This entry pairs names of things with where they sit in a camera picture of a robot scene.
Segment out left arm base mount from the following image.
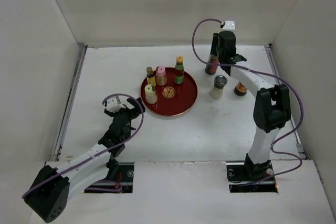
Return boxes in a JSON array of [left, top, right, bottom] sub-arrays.
[[84, 162, 134, 194]]

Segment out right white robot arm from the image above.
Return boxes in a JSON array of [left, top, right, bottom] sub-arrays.
[[216, 31, 291, 182]]

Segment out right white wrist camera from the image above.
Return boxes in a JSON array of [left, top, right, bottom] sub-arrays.
[[220, 20, 235, 31]]

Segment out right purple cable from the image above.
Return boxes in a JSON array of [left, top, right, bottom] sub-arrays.
[[191, 18, 305, 185]]

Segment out yellow-lid spice shaker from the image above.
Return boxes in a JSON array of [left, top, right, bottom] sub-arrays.
[[144, 84, 158, 104]]

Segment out green-label sauce bottle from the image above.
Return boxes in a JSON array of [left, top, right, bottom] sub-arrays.
[[174, 56, 184, 84]]

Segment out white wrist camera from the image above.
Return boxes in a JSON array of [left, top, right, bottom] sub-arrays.
[[103, 97, 124, 112], [220, 20, 235, 31]]

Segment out red-lid chili sauce jar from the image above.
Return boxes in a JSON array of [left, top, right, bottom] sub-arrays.
[[234, 82, 248, 96]]

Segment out small yellow-label oil bottle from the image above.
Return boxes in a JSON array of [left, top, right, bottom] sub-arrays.
[[146, 67, 156, 87]]

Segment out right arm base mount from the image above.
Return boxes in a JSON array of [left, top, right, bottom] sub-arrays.
[[226, 161, 278, 193]]

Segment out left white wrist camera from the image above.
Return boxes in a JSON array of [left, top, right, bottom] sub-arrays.
[[103, 97, 124, 112]]

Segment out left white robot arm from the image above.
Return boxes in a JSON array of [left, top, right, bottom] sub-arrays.
[[22, 95, 145, 223]]

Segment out dark soy sauce bottle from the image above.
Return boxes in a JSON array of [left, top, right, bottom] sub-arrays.
[[205, 33, 219, 75]]

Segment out round red lacquer tray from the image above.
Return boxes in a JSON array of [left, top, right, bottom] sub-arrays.
[[140, 67, 198, 116]]

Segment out grey-lid pepper grinder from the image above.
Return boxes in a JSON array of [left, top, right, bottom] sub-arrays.
[[209, 75, 228, 99]]

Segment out pink-lid spice shaker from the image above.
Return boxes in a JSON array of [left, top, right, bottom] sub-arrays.
[[155, 66, 167, 86]]

